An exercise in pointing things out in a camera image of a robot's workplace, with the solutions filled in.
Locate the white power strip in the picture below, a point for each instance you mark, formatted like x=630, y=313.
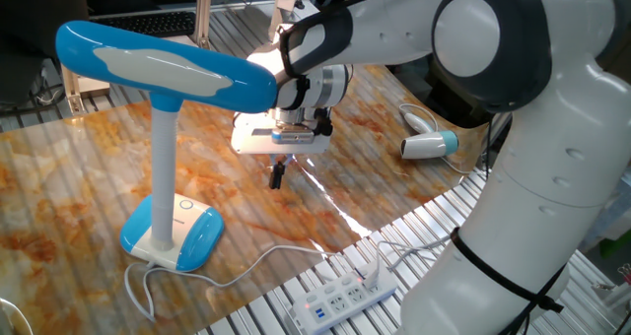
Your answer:
x=340, y=303

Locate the silver wrist camera blue cap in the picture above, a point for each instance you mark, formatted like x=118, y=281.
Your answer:
x=296, y=137

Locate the blue and white desk lamp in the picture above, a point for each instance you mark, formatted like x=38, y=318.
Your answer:
x=172, y=69

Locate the marble pattern table mat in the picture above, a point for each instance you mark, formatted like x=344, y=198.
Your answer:
x=74, y=177

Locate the white and teal hair dryer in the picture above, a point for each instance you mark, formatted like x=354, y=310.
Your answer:
x=429, y=145

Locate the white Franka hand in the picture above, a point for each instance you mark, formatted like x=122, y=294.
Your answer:
x=251, y=140

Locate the aluminium frame beam with bracket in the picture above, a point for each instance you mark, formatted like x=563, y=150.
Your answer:
x=86, y=91

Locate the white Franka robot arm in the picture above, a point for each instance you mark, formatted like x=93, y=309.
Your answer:
x=542, y=177

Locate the black computer keyboard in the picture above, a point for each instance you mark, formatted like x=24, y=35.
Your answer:
x=158, y=24

